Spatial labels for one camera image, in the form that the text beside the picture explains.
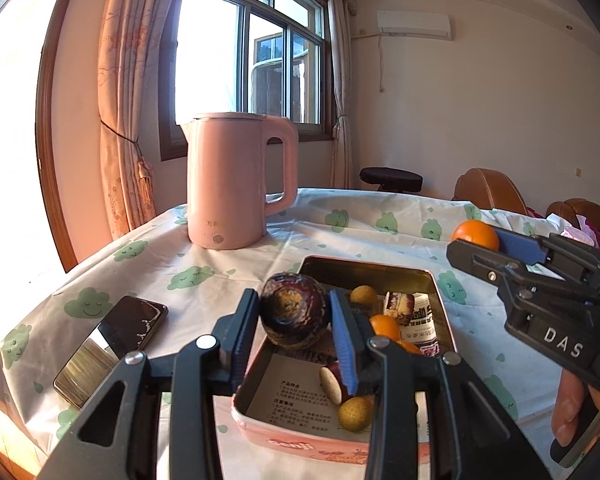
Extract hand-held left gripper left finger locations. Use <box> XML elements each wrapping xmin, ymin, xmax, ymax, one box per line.
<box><xmin>40</xmin><ymin>288</ymin><xmax>261</xmax><ymax>480</ymax></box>

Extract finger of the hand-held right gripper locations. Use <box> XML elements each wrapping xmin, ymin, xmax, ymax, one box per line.
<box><xmin>495</xmin><ymin>226</ymin><xmax>556</xmax><ymax>266</ymax></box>
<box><xmin>446</xmin><ymin>240</ymin><xmax>588</xmax><ymax>306</ymax></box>

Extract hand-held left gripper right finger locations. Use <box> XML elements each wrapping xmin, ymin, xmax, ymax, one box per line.
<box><xmin>328</xmin><ymin>287</ymin><xmax>553</xmax><ymax>480</ymax></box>

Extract dark brown passion fruit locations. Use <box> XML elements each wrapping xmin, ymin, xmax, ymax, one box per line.
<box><xmin>258</xmin><ymin>271</ymin><xmax>328</xmax><ymax>352</ymax></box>

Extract small yellow kumquat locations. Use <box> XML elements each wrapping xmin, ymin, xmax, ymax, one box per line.
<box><xmin>350</xmin><ymin>285</ymin><xmax>379</xmax><ymax>307</ymax></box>

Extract chocolate cake roll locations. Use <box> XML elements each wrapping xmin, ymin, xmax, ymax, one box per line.
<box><xmin>382</xmin><ymin>291</ymin><xmax>416</xmax><ymax>320</ymax></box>

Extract pink metal tin box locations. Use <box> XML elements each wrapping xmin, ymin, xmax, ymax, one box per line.
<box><xmin>231</xmin><ymin>255</ymin><xmax>458</xmax><ymax>476</ymax></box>

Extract person's right hand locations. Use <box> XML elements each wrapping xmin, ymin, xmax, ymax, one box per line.
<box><xmin>551</xmin><ymin>370</ymin><xmax>600</xmax><ymax>447</ymax></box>

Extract brown leather armchair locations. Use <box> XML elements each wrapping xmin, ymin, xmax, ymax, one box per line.
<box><xmin>452</xmin><ymin>168</ymin><xmax>528</xmax><ymax>216</ymax></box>

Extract white green-print tablecloth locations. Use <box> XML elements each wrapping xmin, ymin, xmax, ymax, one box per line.
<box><xmin>0</xmin><ymin>187</ymin><xmax>581</xmax><ymax>480</ymax></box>

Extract black round stool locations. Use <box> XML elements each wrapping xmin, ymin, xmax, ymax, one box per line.
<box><xmin>359</xmin><ymin>167</ymin><xmax>424</xmax><ymax>195</ymax></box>

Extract black smartphone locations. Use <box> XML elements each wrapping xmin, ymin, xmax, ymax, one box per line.
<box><xmin>53</xmin><ymin>295</ymin><xmax>169</xmax><ymax>410</ymax></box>

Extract pink electric kettle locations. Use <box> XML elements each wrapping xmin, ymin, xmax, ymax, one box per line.
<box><xmin>181</xmin><ymin>112</ymin><xmax>299</xmax><ymax>251</ymax></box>

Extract pale narrow curtain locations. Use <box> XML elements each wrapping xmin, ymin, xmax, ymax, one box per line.
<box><xmin>326</xmin><ymin>0</ymin><xmax>356</xmax><ymax>190</ymax></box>

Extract white air conditioner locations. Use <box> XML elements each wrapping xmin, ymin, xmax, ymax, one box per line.
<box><xmin>376</xmin><ymin>10</ymin><xmax>452</xmax><ymax>41</ymax></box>

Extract wooden framed glass door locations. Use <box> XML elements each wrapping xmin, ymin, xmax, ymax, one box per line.
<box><xmin>0</xmin><ymin>0</ymin><xmax>88</xmax><ymax>273</ymax></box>

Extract sliding glass window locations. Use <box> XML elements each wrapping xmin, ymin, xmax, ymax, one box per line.
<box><xmin>157</xmin><ymin>0</ymin><xmax>341</xmax><ymax>161</ymax></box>

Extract peach patterned curtain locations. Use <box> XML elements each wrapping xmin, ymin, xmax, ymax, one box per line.
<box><xmin>96</xmin><ymin>0</ymin><xmax>188</xmax><ymax>241</ymax></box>

